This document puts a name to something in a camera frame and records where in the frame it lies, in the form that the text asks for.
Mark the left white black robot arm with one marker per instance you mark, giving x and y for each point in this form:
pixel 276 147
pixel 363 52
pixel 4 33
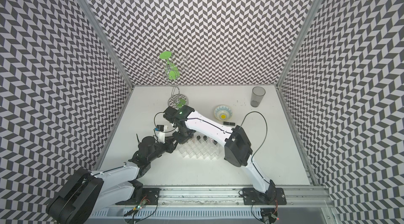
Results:
pixel 87 192

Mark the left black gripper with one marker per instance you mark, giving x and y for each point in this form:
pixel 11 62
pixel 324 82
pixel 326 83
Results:
pixel 170 144

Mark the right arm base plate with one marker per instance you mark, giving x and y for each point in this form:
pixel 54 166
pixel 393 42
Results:
pixel 251 197

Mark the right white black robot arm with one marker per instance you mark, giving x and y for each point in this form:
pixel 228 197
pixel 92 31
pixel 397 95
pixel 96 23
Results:
pixel 237 146

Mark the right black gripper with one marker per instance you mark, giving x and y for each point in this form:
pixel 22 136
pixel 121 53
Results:
pixel 183 140

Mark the clear acrylic lipstick organizer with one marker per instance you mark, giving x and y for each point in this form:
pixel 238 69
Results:
pixel 202 149

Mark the chrome stand with green discs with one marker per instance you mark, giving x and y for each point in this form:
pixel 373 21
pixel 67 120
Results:
pixel 165 65

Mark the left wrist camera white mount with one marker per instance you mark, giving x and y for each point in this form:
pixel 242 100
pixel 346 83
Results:
pixel 160 133

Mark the grey ribbed drinking glass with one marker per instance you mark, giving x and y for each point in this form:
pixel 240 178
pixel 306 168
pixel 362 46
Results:
pixel 257 95

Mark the aluminium front rail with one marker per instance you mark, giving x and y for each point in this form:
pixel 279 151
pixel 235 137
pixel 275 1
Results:
pixel 230 196

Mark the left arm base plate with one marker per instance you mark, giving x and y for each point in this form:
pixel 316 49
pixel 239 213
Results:
pixel 151 194

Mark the yellow blue patterned bowl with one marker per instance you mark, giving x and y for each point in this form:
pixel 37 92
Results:
pixel 223 113

